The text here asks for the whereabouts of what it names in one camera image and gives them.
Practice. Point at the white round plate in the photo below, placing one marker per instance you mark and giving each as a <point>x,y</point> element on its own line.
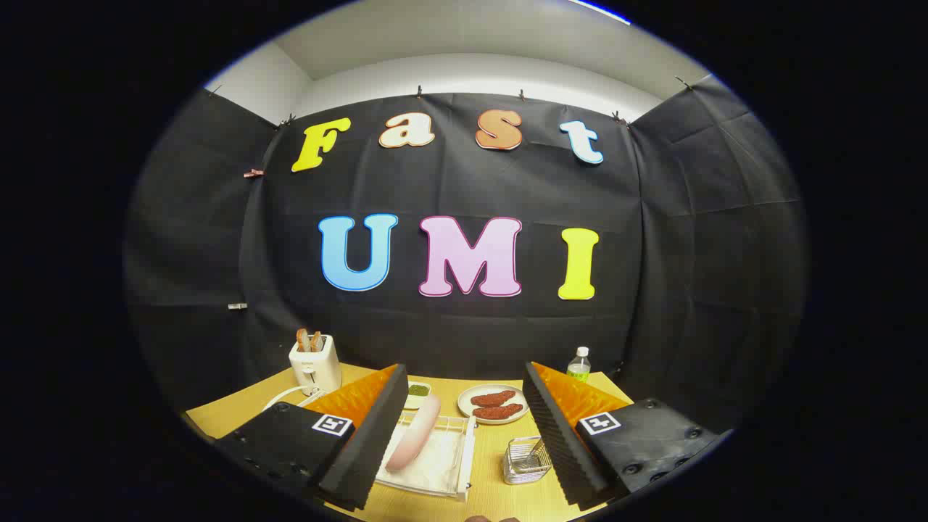
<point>466,406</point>

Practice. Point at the white divided seed dish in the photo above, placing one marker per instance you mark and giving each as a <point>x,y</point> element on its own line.
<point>416,391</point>

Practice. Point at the white toaster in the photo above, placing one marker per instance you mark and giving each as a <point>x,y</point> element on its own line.
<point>315,370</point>

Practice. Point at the brown sausage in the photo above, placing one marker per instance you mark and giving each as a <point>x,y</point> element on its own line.
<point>499,412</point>
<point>493,398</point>

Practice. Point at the green label drink bottle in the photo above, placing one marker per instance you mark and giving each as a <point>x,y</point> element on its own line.
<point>578,368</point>

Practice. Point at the white dish rack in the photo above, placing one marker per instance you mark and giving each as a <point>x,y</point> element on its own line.
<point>442,464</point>

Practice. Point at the pink plate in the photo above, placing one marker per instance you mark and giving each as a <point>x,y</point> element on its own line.
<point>415,435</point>

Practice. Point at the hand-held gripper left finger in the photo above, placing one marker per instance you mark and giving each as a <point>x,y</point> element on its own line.
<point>362,449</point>

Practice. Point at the toast slice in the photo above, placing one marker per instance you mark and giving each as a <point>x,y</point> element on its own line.
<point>316,341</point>
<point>302,341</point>

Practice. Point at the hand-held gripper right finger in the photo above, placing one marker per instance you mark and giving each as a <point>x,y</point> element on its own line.
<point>558,442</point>

